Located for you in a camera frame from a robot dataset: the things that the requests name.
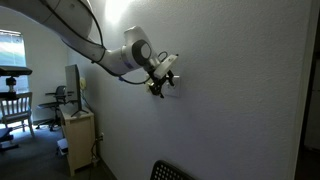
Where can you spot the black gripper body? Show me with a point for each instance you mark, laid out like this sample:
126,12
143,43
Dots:
155,84

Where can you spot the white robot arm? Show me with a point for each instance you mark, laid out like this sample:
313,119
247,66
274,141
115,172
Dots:
66,15

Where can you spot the black perforated chair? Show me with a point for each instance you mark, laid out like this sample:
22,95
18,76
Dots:
163,171

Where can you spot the black computer monitor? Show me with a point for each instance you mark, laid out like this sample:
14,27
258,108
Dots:
71,83

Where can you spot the light wooden cabinet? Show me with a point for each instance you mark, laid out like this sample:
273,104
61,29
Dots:
80,140

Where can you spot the black office chair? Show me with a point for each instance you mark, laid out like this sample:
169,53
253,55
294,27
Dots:
60,91

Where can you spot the white box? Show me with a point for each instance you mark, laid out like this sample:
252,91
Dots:
62,146

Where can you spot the white wooden chair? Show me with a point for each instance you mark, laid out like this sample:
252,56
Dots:
16,108

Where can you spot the window with blinds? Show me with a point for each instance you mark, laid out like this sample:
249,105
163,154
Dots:
11,50

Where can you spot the black stand base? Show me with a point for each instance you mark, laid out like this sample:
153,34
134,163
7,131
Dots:
6,136

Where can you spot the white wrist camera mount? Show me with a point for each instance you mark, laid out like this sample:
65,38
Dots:
165,66

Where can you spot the white double switch plate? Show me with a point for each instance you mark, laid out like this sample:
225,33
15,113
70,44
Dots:
175,92

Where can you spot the round beige wall device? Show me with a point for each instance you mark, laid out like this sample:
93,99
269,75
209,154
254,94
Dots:
82,83

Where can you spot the white wall outlet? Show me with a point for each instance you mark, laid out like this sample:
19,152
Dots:
101,137

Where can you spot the black camera on tripod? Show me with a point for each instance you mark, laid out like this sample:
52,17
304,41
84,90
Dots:
13,70

